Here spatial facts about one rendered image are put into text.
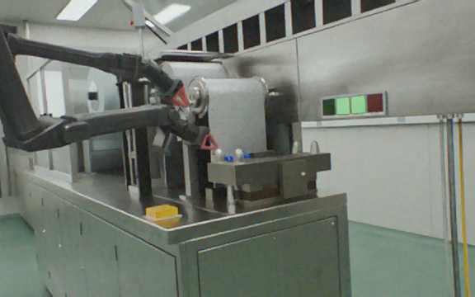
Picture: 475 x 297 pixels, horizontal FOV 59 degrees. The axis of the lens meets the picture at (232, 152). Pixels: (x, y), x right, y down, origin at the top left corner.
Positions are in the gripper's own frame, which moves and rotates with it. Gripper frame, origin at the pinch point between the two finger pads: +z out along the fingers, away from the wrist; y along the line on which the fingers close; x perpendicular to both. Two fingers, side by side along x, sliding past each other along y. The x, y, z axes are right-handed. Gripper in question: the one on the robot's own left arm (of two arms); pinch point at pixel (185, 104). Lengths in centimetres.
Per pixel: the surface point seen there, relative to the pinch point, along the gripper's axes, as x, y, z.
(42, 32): 124, -557, 4
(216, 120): 0.5, 8.1, 8.8
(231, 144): -2.4, 9.2, 18.5
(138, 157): -20.3, -24.6, 8.0
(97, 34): 179, -554, 63
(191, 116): -1.9, 0.4, 4.3
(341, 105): 23, 38, 26
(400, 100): 24, 59, 25
